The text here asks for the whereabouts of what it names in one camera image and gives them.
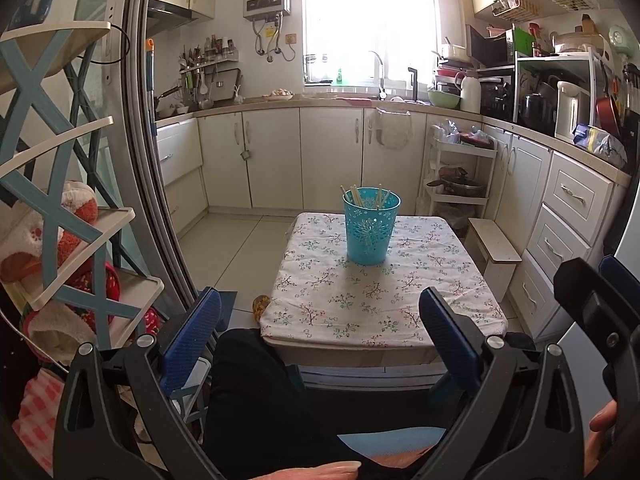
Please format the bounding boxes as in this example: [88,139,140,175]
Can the white electric kettle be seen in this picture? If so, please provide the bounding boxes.
[555,81,593,143]

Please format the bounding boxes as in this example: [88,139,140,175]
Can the dark lidded pan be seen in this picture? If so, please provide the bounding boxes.
[425,167,488,197]

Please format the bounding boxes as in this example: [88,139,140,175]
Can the white thermos jug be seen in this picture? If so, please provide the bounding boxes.
[460,74,482,113]

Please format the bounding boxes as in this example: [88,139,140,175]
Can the pink checked cloth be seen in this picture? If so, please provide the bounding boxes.
[12,367,68,476]

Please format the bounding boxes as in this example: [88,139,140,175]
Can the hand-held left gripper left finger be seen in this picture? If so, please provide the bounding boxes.
[52,286,223,480]

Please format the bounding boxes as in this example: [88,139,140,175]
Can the small white wire basket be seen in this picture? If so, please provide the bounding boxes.
[491,0,543,23]

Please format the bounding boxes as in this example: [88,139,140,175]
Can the floral tablecloth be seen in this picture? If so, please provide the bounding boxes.
[259,212,508,348]

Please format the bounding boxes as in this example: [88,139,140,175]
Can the white countertop shelf rack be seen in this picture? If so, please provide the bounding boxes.
[515,50,608,136]

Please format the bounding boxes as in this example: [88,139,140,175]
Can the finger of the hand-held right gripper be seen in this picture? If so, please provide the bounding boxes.
[554,254,640,412]

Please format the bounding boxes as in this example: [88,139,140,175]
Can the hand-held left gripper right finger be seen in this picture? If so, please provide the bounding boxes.
[419,287,588,480]

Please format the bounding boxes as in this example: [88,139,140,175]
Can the blue and yellow package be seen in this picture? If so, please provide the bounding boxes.
[572,124,628,167]

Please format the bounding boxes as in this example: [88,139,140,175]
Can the white framed window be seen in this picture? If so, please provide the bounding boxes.
[300,0,443,86]

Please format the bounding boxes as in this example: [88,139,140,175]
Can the green box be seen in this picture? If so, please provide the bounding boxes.
[512,27,536,56]

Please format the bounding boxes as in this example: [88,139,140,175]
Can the black toaster oven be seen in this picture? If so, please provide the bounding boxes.
[480,77,516,121]

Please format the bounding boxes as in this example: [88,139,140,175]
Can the light blue seat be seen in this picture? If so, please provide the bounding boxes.
[340,427,447,456]

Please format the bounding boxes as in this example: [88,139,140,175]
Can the white drawer cabinet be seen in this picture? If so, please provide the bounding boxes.
[482,122,631,341]

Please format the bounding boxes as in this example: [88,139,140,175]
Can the red hanging pan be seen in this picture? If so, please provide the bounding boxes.
[595,94,623,136]

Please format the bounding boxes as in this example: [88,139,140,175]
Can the glass sliding door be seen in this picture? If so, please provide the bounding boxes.
[75,0,216,321]

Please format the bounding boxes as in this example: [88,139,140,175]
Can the person's right hand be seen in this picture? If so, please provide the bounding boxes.
[582,400,622,477]

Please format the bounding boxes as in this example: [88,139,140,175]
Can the person's leg in black trousers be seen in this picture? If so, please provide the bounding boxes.
[202,327,451,480]

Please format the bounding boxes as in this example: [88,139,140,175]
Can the wall utensil rack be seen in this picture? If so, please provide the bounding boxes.
[179,35,240,73]

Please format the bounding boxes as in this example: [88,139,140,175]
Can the white trolley rack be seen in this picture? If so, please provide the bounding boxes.
[422,122,498,231]

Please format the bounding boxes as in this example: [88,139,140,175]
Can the white base cabinets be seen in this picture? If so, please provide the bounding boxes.
[155,105,483,233]

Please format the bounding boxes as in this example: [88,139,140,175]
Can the green bowl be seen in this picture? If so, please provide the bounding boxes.
[426,89,461,110]

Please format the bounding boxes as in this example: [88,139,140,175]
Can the black frying pan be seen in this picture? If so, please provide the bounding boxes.
[155,85,182,111]

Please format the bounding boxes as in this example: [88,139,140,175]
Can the white wooden stool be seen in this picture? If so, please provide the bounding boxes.
[467,217,522,288]

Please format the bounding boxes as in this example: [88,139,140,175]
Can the black range hood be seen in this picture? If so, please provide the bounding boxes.
[146,0,198,31]

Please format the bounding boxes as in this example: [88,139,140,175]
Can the white and blue shelf stand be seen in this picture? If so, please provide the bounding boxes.
[0,20,166,356]

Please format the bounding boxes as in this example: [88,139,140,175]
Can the white hanging plastic bag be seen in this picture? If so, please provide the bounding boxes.
[374,107,412,150]

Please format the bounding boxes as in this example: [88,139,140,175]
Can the orange and white plush toy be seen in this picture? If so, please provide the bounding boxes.
[0,180,98,283]

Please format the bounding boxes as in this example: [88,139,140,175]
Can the bundle of wooden chopsticks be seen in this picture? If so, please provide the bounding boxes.
[341,183,392,211]

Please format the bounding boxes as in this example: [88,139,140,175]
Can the person's left hand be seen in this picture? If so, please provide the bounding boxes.
[270,460,362,480]

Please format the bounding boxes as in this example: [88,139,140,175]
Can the blue perforated plastic basket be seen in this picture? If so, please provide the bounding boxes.
[342,186,402,266]

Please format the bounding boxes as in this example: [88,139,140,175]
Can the black microwave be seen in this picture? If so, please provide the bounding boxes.
[466,24,516,67]

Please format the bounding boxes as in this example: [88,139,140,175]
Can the black pot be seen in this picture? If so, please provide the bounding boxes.
[520,92,556,131]

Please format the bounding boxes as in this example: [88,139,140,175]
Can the red floral cloth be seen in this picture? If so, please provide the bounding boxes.
[65,260,123,331]

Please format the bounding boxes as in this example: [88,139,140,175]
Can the chrome kitchen faucet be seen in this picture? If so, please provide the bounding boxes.
[368,51,388,100]

